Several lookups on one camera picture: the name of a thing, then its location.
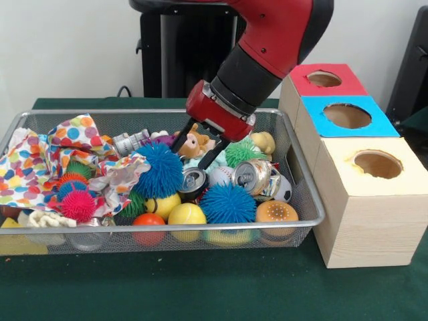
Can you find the blue spiky rubber ball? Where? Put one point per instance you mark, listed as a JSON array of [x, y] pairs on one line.
[[159, 170], [229, 202]]

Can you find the tan plush animal toy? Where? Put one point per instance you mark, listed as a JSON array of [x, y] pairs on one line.
[[197, 142]]

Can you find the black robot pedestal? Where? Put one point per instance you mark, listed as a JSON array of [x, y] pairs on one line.
[[174, 53]]

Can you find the black panel stand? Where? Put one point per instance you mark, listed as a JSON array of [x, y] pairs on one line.
[[411, 67]]

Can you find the shallow clear mesh bin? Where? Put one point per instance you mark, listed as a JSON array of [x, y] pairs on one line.
[[294, 134]]

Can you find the orange ball with cream dots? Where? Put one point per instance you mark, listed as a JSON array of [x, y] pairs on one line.
[[277, 215]]

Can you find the plain yellow ball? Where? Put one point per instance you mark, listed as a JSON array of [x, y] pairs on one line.
[[187, 215]]

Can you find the crushed silver drink can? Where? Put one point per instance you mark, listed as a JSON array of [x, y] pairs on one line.
[[254, 175]]

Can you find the wooden box with three holes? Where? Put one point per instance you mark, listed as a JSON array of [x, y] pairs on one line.
[[368, 227]]

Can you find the dark green table cloth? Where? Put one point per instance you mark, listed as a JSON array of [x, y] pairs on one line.
[[418, 120], [200, 287]]

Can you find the green spiky rubber ball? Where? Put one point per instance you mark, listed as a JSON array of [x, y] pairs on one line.
[[244, 152]]

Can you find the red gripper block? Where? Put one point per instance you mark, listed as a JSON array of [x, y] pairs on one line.
[[221, 117]]

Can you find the silver grey plastic toy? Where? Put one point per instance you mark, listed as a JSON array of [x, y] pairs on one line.
[[130, 142]]

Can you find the multicoloured spiky caterpillar toy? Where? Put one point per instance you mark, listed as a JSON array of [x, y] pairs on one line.
[[77, 204]]

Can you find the polka dot cloth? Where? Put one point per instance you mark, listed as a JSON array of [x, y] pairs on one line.
[[33, 160]]

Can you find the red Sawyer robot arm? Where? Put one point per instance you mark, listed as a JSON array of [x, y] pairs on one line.
[[281, 33]]

